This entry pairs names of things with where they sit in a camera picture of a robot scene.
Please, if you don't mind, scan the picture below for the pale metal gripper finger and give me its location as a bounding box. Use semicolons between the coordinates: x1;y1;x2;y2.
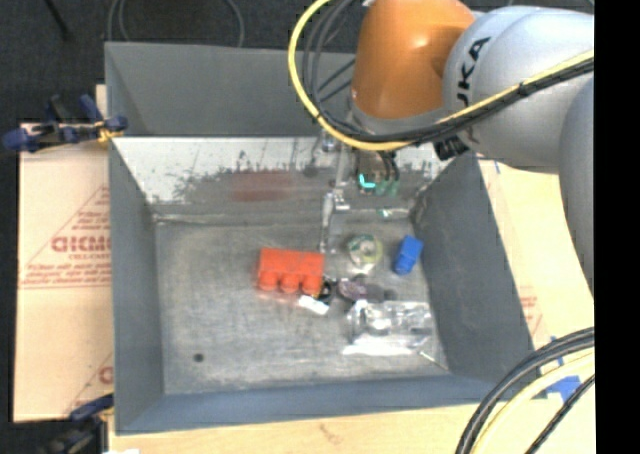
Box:
318;191;352;253
302;134;338;179

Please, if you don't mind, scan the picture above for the orange toy brick block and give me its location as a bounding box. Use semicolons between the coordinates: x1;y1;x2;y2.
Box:
256;247;327;296

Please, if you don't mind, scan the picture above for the purple small object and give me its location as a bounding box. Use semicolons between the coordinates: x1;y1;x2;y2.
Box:
337;276;397;302

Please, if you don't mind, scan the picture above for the white small piece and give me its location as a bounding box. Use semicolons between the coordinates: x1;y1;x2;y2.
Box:
297;294;331;316

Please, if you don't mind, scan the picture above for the blue block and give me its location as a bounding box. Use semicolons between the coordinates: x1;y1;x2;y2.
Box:
392;234;425;277

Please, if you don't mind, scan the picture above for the clear plastic packet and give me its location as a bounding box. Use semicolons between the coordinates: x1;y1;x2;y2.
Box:
341;299;436;358

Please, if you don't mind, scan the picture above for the grey metal bin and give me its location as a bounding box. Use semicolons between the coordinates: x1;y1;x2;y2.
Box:
103;41;540;436

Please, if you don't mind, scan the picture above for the brown cardboard board red print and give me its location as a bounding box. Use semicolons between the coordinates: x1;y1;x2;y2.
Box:
11;83;564;424

